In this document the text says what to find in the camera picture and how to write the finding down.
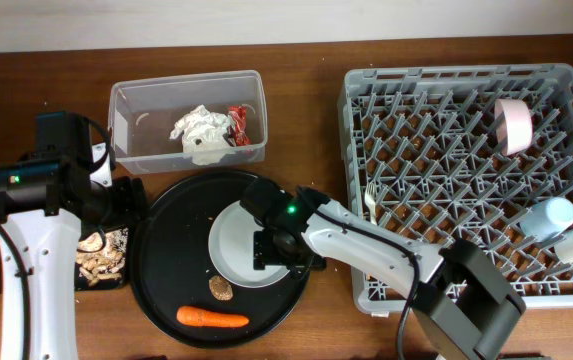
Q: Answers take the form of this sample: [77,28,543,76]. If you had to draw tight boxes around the light blue cup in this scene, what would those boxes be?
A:
[519,197,573,242]

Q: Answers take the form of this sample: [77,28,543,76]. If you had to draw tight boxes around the black rectangular tray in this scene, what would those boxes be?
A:
[0,227,129,293]

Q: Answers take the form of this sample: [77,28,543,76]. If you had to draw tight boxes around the white plastic fork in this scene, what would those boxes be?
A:
[364,182,378,225]

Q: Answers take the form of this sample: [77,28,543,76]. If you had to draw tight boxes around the pink bowl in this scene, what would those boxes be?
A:
[494,99,533,156]

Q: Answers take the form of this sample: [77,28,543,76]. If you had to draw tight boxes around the grey dishwasher rack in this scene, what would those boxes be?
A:
[338,64,573,308]

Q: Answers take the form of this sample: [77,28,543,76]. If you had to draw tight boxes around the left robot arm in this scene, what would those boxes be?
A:
[0,112,148,359]

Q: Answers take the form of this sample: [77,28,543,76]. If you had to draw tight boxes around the red snack wrapper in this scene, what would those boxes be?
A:
[228,105,250,146]

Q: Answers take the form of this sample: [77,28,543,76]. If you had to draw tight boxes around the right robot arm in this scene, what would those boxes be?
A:
[240,177,526,359]

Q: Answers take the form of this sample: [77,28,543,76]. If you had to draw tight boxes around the round black tray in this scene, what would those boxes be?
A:
[127,170,309,349]

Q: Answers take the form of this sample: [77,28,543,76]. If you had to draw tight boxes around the white tissue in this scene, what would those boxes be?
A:
[180,105,233,166]
[169,117,190,140]

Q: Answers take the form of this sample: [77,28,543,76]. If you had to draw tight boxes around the grey plate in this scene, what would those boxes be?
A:
[208,201,289,288]

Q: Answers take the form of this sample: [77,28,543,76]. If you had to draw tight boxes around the peanut shell scraps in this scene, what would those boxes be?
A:
[76,232,126,289]

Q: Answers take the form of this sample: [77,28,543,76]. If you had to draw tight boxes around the orange carrot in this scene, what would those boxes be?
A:
[176,306,250,328]

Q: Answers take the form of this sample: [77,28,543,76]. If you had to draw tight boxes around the clear plastic bin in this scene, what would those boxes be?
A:
[108,70,268,174]

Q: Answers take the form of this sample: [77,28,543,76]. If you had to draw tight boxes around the white rice pile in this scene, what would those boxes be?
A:
[106,228,129,254]

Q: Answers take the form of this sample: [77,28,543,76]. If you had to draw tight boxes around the brown walnut shell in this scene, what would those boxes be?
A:
[208,275,234,301]

